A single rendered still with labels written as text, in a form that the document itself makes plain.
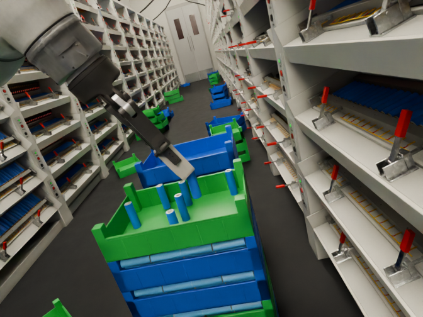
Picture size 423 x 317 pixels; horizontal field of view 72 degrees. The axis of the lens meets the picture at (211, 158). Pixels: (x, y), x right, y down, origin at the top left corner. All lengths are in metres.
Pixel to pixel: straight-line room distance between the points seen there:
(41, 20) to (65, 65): 0.06
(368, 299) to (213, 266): 0.37
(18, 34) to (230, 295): 0.56
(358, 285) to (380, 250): 0.22
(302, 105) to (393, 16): 0.47
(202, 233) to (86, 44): 0.36
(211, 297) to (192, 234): 0.16
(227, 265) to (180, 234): 0.11
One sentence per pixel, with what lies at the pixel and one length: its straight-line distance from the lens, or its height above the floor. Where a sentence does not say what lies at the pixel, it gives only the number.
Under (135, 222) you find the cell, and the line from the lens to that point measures 0.69.
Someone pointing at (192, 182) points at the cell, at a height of 0.52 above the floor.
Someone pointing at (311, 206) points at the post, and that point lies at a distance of 0.97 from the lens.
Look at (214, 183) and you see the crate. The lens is 0.72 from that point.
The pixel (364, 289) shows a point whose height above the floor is 0.14.
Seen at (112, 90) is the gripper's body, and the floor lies 0.71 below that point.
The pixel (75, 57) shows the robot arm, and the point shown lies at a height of 0.77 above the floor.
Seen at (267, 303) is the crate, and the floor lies 0.23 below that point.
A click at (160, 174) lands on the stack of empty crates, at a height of 0.43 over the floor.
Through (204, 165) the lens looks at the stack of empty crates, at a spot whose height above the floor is 0.43.
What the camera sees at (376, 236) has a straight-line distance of 0.65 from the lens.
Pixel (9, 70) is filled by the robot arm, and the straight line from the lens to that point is 0.56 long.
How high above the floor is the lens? 0.73
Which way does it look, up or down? 20 degrees down
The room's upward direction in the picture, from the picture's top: 16 degrees counter-clockwise
